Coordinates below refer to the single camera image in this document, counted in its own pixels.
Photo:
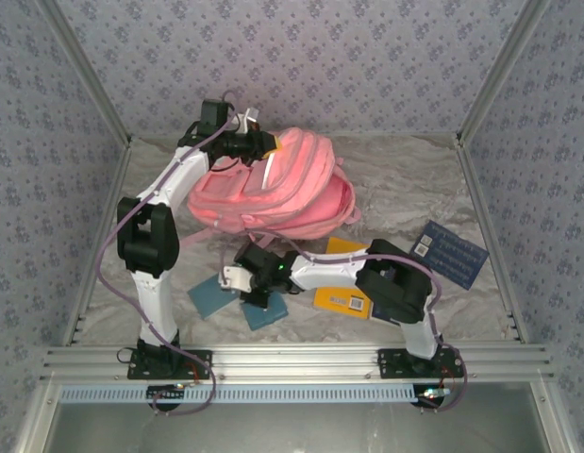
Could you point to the pink backpack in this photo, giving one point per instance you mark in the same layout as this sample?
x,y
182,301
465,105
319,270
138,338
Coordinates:
x,y
291,189

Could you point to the teal snap wallet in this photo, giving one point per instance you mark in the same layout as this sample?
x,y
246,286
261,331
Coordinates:
x,y
268,320

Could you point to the teal notebook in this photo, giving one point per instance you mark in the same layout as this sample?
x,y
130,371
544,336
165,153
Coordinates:
x,y
209,297

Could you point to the yellow book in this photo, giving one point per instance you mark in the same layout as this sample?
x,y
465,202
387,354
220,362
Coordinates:
x,y
338,302

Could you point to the dark blue printed booklet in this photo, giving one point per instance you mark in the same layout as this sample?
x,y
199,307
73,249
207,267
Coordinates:
x,y
456,257

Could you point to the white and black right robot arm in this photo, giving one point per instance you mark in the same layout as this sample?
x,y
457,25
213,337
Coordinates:
x,y
329,271

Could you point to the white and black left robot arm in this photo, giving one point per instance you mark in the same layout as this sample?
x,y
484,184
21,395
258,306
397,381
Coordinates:
x,y
152,292

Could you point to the small black controller board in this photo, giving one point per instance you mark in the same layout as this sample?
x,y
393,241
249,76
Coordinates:
x,y
430,398
166,394

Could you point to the steel lower basin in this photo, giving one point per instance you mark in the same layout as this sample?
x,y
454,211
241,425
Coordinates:
x,y
296,429

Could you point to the aluminium mounting rail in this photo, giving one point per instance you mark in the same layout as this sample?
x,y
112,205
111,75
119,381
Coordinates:
x,y
296,363

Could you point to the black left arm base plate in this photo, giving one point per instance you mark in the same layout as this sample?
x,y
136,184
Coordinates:
x,y
197,363

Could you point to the aluminium frame post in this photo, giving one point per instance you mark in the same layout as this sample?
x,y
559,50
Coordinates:
x,y
497,75
89,75

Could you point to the aluminium side rail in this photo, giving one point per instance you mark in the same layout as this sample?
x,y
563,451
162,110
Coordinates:
x,y
113,198
478,198

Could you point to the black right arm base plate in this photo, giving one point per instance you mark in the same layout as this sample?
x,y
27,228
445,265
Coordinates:
x,y
390,363

